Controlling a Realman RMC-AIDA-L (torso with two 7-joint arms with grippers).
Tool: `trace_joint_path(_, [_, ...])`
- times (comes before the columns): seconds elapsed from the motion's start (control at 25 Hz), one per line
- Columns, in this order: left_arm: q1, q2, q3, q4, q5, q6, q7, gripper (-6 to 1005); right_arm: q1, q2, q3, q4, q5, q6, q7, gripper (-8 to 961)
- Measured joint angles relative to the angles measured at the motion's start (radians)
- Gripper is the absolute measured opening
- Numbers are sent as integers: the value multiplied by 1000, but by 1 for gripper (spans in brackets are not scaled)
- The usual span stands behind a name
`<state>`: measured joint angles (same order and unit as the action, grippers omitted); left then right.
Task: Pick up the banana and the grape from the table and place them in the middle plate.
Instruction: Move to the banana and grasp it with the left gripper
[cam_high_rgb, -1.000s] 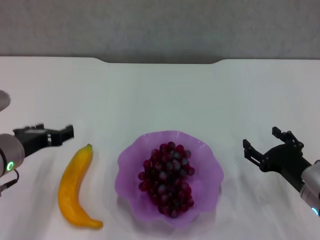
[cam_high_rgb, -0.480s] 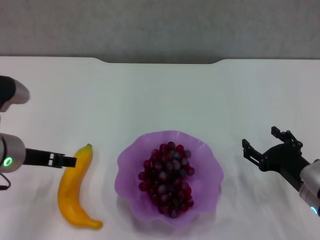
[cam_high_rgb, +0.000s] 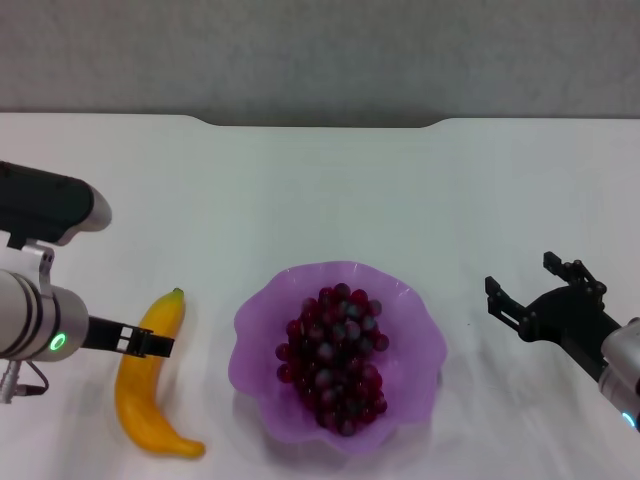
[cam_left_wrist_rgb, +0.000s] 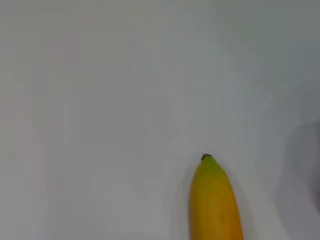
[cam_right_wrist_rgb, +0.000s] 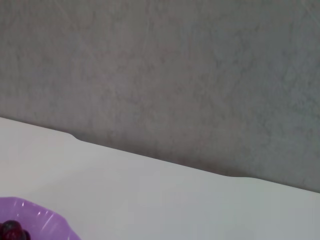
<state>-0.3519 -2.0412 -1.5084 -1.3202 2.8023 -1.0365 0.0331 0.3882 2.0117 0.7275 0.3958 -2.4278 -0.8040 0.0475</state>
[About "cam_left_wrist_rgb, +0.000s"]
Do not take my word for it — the yellow plastic banana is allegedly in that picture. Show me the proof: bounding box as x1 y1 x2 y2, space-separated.
188 153 245 240

